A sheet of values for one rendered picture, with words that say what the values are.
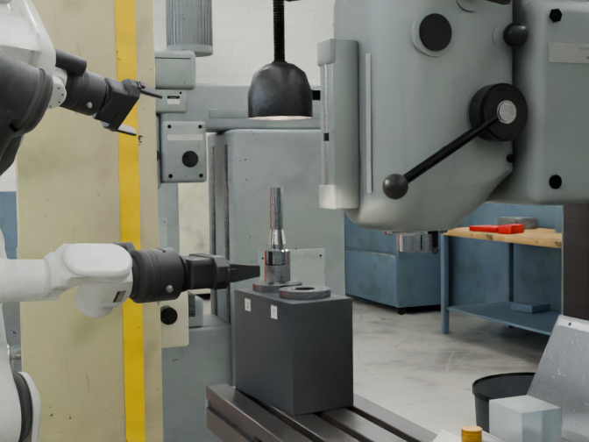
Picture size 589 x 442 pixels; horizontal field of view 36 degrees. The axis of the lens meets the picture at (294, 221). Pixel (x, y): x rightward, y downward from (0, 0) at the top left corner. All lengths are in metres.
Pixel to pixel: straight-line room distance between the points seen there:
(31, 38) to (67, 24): 1.41
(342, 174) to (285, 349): 0.46
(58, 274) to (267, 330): 0.37
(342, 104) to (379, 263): 7.66
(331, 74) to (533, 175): 0.28
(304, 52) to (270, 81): 10.06
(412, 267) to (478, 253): 0.62
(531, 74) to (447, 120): 0.13
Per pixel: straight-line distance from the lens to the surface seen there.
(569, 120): 1.18
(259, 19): 10.87
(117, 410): 2.90
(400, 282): 8.48
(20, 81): 1.28
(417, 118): 1.08
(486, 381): 3.37
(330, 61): 1.12
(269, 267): 1.61
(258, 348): 1.59
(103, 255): 1.43
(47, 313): 2.80
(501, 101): 1.11
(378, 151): 1.09
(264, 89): 0.97
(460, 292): 8.81
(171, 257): 1.49
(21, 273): 1.41
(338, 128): 1.12
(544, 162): 1.16
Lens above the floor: 1.39
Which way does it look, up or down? 3 degrees down
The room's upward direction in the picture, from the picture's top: 1 degrees counter-clockwise
